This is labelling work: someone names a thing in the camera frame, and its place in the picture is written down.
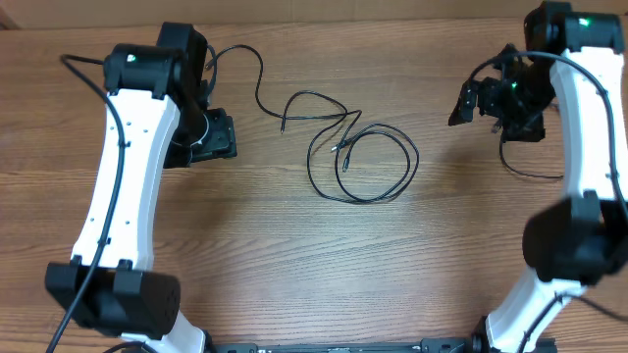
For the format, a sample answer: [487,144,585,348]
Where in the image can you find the black USB cable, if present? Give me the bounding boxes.
[204,43,364,202]
[497,126,565,180]
[331,122,421,205]

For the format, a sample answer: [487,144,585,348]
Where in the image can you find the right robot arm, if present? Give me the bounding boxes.
[444,1,627,352]

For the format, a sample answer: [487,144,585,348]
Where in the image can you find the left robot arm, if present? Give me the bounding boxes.
[45,23,236,352]

